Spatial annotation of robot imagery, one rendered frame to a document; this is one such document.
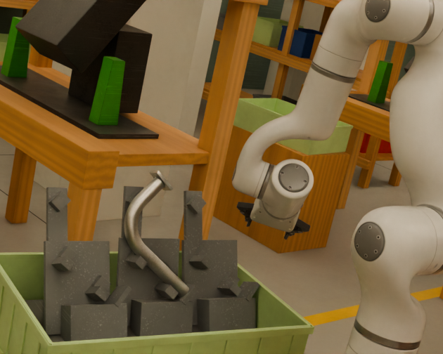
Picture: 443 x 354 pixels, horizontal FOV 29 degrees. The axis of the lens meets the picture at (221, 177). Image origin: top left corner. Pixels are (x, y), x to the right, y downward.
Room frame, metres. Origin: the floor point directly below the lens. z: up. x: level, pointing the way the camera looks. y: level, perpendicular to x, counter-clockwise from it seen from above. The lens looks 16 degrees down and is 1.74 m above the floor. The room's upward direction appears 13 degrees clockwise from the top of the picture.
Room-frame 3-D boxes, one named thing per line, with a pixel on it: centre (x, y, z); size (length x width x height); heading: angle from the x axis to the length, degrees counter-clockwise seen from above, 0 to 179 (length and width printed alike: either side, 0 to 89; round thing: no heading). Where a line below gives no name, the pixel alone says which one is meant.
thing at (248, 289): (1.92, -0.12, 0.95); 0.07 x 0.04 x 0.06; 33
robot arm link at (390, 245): (1.39, -0.33, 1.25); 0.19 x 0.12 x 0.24; 129
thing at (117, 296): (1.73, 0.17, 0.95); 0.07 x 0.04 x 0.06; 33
